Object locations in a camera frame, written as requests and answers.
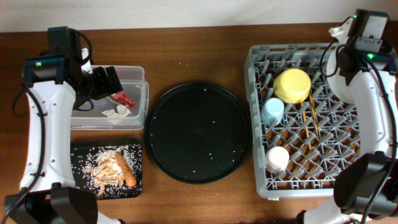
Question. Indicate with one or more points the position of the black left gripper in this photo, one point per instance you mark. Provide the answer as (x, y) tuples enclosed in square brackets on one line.
[(106, 88)]

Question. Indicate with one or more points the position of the red snack wrapper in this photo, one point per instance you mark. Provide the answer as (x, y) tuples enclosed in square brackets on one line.
[(122, 99)]

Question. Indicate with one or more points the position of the white tissue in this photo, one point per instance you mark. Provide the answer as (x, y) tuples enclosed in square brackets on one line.
[(120, 112)]

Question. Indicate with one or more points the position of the yellow bowl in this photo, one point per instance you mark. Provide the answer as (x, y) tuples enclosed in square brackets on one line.
[(292, 85)]

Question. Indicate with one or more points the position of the pasta and rice scraps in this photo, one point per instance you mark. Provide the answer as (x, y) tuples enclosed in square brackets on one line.
[(105, 171)]

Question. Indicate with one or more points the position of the blue cup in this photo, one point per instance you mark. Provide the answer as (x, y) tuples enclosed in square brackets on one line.
[(272, 111)]

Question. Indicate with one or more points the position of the orange carrot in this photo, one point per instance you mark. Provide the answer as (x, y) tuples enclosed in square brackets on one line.
[(128, 174)]

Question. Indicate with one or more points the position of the pink cup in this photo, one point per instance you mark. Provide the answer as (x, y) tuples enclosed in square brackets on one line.
[(277, 159)]

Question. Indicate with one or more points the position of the grey plate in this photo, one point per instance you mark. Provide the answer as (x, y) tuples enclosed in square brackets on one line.
[(337, 82)]

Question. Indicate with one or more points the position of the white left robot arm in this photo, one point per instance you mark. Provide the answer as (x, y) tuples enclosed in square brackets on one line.
[(56, 83)]

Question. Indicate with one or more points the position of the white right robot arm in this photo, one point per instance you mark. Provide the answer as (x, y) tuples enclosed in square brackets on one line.
[(367, 189)]

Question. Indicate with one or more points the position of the grey dishwasher rack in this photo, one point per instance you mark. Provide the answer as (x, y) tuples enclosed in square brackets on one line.
[(313, 164)]

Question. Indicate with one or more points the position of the clear plastic bin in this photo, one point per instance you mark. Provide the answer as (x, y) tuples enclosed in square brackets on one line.
[(134, 86)]

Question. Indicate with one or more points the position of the black rectangular tray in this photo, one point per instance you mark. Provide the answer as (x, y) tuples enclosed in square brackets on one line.
[(81, 149)]

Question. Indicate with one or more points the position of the round black tray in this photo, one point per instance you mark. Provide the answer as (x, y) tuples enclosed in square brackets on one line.
[(198, 132)]

